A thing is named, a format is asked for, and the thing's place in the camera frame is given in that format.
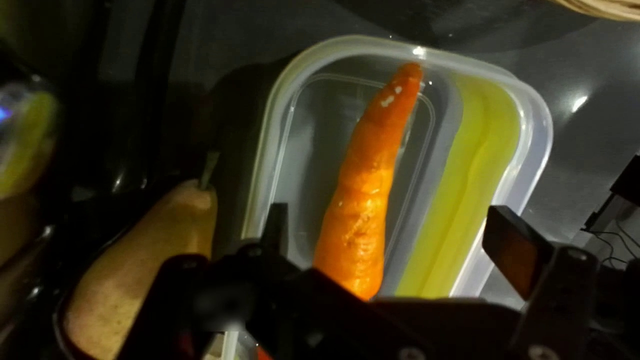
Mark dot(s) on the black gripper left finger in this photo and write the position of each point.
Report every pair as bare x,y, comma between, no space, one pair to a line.
276,232

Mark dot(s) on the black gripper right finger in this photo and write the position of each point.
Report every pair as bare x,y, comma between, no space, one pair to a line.
517,251

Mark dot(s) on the orange carrot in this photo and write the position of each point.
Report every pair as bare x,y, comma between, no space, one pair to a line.
362,201

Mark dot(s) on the yellow lunchbox with clear lid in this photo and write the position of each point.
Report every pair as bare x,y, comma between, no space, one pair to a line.
480,167

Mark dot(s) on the wicker basket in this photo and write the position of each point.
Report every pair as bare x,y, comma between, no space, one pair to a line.
601,9

